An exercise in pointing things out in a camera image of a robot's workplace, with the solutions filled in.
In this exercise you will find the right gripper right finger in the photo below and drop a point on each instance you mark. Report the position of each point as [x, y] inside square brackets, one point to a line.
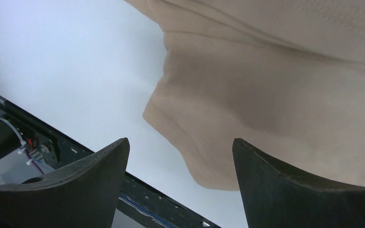
[276, 194]

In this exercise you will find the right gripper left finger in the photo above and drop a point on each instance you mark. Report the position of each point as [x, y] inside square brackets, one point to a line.
[83, 194]

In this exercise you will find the beige t shirt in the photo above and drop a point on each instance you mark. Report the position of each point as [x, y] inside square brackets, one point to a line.
[287, 76]

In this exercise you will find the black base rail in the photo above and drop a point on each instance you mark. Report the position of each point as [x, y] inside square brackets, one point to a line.
[138, 203]

